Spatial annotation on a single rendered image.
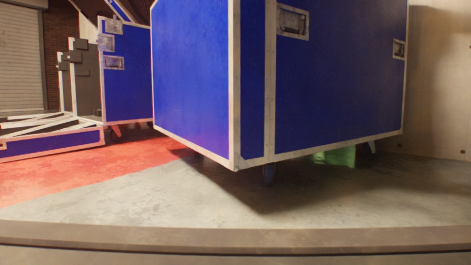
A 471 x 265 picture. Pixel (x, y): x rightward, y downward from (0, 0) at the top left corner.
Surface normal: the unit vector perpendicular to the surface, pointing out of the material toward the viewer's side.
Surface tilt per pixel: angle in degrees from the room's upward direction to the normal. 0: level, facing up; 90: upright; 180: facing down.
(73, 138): 90
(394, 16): 90
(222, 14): 90
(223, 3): 90
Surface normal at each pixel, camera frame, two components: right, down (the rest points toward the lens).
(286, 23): 0.54, 0.08
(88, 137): 0.75, 0.07
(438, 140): -0.59, 0.08
